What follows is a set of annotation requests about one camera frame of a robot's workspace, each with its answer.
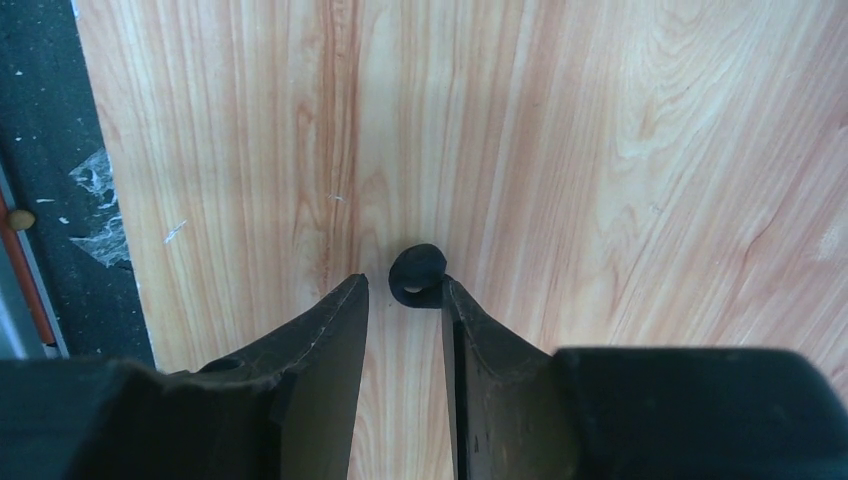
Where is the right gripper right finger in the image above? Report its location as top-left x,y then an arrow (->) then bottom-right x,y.
442,279 -> 847,479

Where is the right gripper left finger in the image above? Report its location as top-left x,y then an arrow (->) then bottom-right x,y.
1,274 -> 369,479

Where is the black mounting rail base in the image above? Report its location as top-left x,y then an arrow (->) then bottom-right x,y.
1,1 -> 154,365

